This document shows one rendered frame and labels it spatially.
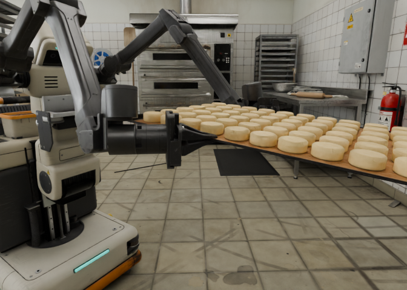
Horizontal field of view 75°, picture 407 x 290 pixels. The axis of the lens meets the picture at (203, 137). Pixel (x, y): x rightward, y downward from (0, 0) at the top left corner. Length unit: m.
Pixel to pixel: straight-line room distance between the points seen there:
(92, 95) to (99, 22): 5.12
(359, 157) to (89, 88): 0.51
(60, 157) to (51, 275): 0.51
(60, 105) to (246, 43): 4.55
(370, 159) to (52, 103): 1.11
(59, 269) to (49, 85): 0.80
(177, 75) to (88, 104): 3.79
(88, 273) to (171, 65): 3.40
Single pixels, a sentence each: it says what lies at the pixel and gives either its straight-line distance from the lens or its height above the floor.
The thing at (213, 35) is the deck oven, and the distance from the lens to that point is 4.38.
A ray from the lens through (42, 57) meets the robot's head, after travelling 1.23.
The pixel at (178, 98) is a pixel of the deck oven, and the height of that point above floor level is 0.78.
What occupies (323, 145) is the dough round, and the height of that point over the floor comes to 0.99.
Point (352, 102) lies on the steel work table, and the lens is 3.20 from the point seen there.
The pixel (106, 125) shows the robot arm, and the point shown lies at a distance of 0.50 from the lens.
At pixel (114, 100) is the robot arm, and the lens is 0.49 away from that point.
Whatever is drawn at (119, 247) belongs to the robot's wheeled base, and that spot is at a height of 0.23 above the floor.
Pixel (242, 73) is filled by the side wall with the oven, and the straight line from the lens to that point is 5.42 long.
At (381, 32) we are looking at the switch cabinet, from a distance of 3.18.
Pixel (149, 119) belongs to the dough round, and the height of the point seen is 1.01.
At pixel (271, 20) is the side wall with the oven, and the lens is 5.63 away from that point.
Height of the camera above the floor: 1.10
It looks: 13 degrees down
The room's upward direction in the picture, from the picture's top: straight up
